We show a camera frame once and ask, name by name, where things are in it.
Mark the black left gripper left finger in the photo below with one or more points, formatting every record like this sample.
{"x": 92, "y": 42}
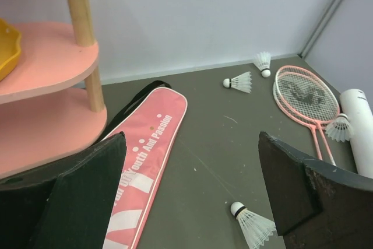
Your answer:
{"x": 66, "y": 203}

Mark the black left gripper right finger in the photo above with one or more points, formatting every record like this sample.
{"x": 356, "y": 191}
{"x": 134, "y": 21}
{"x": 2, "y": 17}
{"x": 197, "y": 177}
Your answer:
{"x": 315, "y": 204}

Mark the white shuttlecock tube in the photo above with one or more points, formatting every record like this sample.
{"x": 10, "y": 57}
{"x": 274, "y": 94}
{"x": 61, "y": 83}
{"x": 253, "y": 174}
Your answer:
{"x": 355, "y": 105}

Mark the white shuttlecock with black band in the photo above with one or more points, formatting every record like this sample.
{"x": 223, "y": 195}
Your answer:
{"x": 242, "y": 82}

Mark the pink badminton racket upper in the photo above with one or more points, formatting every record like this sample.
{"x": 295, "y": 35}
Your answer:
{"x": 303, "y": 97}

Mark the pink three-tier wooden shelf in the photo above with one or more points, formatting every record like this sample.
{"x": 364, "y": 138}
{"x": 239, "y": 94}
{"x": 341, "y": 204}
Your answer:
{"x": 52, "y": 103}

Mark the pink racket bag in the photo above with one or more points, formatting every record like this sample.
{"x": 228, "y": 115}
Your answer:
{"x": 150, "y": 122}

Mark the yellow dotted plate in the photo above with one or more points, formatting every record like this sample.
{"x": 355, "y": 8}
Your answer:
{"x": 10, "y": 48}

